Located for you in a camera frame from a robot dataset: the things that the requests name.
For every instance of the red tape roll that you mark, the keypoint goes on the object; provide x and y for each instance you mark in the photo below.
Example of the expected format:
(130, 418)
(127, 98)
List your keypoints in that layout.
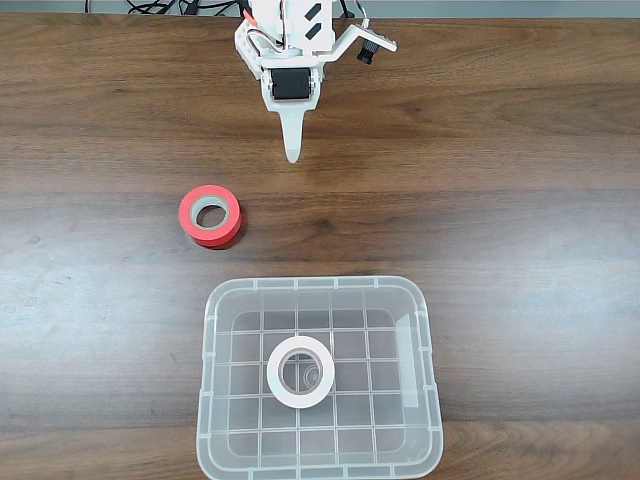
(187, 220)

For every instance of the clear plastic box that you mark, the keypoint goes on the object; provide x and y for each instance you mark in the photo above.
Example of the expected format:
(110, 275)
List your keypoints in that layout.
(350, 440)

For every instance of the black camera on white bracket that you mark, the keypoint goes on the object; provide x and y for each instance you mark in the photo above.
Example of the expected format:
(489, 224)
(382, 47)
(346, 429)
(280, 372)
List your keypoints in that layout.
(367, 50)

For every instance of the white tape roll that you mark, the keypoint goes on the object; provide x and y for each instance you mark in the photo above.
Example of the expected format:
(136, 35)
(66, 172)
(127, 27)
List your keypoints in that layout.
(274, 380)

